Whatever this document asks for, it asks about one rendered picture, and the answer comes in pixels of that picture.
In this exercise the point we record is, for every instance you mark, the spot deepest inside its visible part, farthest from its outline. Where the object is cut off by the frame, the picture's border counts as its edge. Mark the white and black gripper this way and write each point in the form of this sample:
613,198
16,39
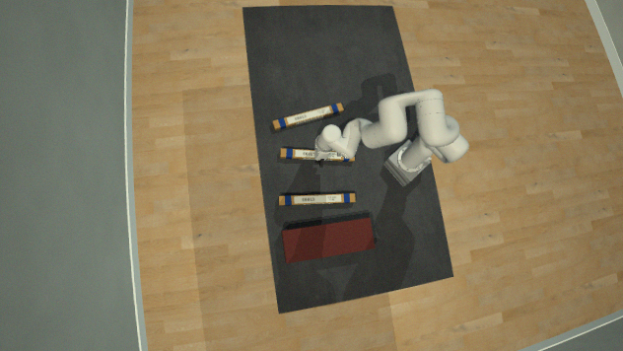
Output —
319,155

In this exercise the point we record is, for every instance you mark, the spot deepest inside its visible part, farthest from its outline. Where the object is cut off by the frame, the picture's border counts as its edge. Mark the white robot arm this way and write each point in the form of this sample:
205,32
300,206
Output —
433,129

